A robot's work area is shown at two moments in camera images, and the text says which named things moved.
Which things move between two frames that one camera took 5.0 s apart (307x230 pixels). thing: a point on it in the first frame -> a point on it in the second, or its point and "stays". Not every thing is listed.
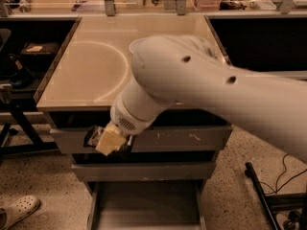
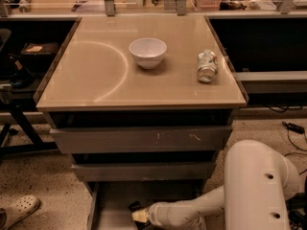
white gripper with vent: x=129 y=120 -> x=155 y=215
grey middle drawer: x=144 y=171 stays
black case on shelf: x=39 y=52 stays
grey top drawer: x=159 y=140 stays
